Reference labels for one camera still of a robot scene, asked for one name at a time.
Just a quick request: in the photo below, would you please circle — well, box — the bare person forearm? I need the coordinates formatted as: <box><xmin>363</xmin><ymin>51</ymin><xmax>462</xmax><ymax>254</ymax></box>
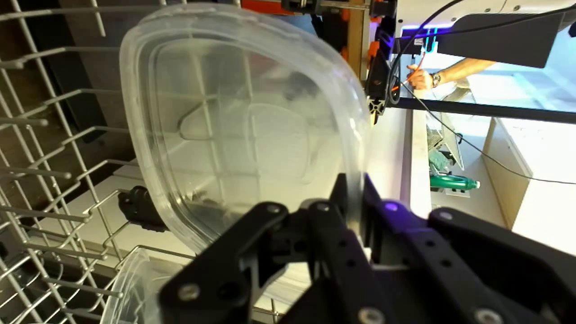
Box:
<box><xmin>439</xmin><ymin>56</ymin><xmax>498</xmax><ymax>87</ymax></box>

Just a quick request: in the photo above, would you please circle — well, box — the wire dishwasher rack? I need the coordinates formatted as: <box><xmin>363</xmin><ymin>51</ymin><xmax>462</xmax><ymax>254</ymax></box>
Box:
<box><xmin>0</xmin><ymin>0</ymin><xmax>367</xmax><ymax>324</ymax></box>

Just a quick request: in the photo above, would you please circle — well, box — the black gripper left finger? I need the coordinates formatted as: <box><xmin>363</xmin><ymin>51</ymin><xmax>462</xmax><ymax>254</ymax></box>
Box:
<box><xmin>156</xmin><ymin>175</ymin><xmax>385</xmax><ymax>324</ymax></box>

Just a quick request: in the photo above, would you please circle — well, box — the black rack wheel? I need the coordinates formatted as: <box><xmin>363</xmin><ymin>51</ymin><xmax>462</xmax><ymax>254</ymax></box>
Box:
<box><xmin>117</xmin><ymin>184</ymin><xmax>171</xmax><ymax>235</ymax></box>

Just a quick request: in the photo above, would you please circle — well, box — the black desk frame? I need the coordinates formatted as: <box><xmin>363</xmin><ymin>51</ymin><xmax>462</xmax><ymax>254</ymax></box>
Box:
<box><xmin>365</xmin><ymin>4</ymin><xmax>576</xmax><ymax>127</ymax></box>

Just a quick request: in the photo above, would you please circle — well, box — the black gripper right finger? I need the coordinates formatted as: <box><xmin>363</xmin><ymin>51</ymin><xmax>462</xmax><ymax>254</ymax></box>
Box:
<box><xmin>362</xmin><ymin>175</ymin><xmax>576</xmax><ymax>324</ymax></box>

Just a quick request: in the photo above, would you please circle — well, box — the cardboard box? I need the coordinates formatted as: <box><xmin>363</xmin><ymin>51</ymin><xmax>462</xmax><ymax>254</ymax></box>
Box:
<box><xmin>480</xmin><ymin>116</ymin><xmax>534</xmax><ymax>231</ymax></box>

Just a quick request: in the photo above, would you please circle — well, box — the clear plastic container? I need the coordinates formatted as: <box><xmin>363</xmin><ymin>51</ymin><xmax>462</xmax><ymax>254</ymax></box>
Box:
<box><xmin>97</xmin><ymin>247</ymin><xmax>201</xmax><ymax>324</ymax></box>

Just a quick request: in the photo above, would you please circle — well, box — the clear plastic bowl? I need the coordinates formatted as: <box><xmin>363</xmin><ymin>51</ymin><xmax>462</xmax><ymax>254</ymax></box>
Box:
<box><xmin>117</xmin><ymin>2</ymin><xmax>372</xmax><ymax>258</ymax></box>

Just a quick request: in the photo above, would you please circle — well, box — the green tool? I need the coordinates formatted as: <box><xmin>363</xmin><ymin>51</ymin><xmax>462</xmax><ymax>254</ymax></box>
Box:
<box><xmin>426</xmin><ymin>172</ymin><xmax>482</xmax><ymax>195</ymax></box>

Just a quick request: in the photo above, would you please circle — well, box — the bare person hand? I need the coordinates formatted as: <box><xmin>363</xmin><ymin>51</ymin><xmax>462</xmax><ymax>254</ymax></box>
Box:
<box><xmin>405</xmin><ymin>64</ymin><xmax>443</xmax><ymax>92</ymax></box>

